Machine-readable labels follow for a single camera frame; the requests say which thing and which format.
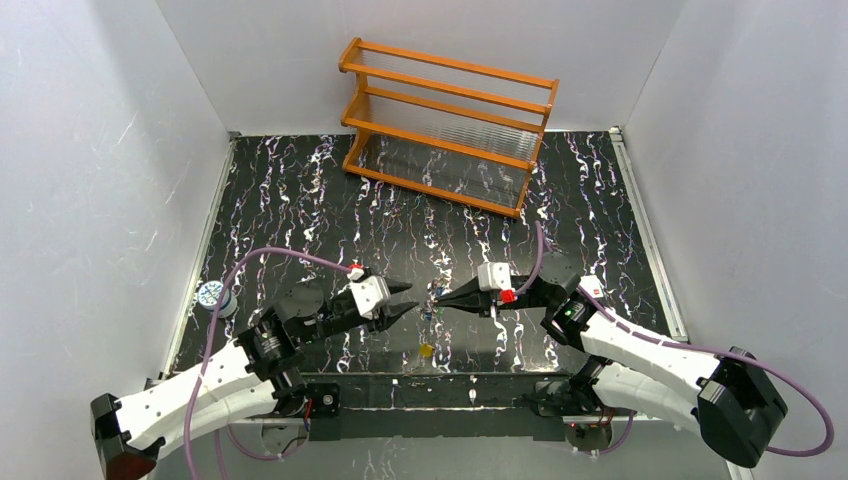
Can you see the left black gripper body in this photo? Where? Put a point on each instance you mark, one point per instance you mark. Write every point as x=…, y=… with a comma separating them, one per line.
x=382, y=307

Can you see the yellow key tag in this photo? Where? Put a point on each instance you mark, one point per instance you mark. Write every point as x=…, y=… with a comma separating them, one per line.
x=426, y=350

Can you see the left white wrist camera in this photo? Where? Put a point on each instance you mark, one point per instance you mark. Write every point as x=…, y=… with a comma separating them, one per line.
x=370, y=292

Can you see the blue white round tin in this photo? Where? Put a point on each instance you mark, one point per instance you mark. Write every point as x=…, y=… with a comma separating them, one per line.
x=212, y=293

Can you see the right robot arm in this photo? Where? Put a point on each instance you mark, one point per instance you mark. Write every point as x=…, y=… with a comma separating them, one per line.
x=731, y=404

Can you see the orange wooden rack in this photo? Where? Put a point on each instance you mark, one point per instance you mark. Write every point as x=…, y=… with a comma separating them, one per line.
x=455, y=130

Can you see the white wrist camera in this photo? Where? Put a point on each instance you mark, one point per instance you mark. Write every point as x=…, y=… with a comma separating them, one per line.
x=494, y=278
x=370, y=292

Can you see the white card box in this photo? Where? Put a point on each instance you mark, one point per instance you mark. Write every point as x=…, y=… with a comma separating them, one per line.
x=592, y=285

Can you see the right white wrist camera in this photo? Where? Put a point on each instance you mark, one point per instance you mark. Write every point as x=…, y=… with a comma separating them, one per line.
x=494, y=278

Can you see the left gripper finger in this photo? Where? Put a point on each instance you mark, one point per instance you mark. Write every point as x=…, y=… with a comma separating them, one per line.
x=390, y=314
x=396, y=286

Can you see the silver metal keyring plate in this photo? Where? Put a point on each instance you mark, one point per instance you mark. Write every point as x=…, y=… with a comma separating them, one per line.
x=429, y=311

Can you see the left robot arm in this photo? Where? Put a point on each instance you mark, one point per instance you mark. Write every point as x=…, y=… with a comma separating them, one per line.
x=257, y=373

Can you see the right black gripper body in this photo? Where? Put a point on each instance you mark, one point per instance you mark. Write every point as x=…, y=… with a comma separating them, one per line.
x=488, y=302

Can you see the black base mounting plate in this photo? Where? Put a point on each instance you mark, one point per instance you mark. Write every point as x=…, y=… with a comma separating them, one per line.
x=450, y=405

